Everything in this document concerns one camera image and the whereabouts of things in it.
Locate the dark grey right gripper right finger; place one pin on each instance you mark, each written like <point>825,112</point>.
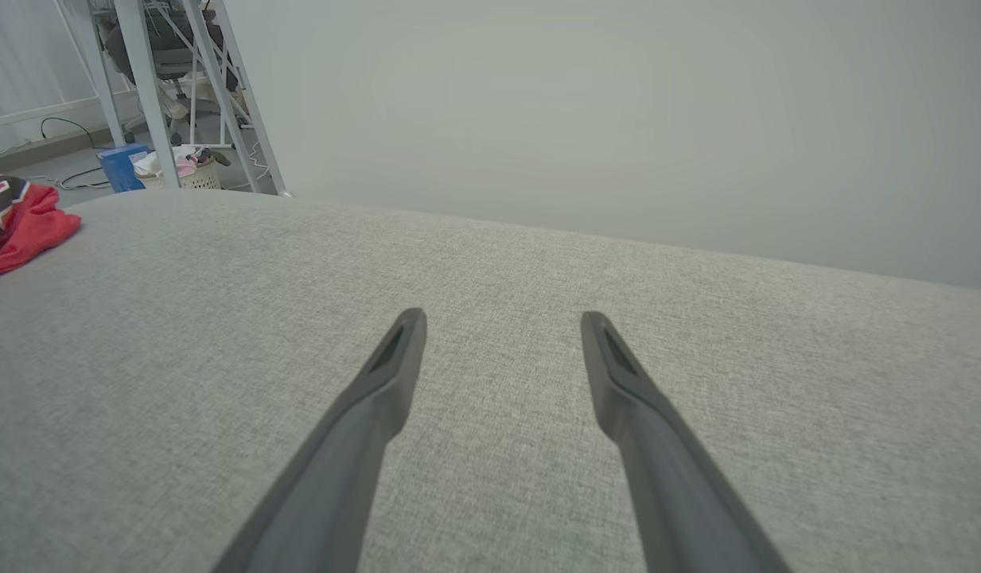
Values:
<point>665,469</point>

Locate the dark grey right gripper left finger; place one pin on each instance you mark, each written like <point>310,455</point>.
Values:
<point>363,446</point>

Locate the red and white basketball jersey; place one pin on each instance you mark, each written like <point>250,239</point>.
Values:
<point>25,227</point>

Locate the cream woven laundry basket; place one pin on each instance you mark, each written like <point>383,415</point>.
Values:
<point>197,178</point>

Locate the pink and white laundry pile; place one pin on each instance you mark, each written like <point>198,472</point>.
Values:
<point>180,161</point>

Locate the blue box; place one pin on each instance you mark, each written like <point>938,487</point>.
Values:
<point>122,167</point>

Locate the dark office chair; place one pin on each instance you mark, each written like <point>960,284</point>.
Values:
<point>168,52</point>

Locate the white metal frame rack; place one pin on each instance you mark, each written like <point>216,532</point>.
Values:
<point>146,79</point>

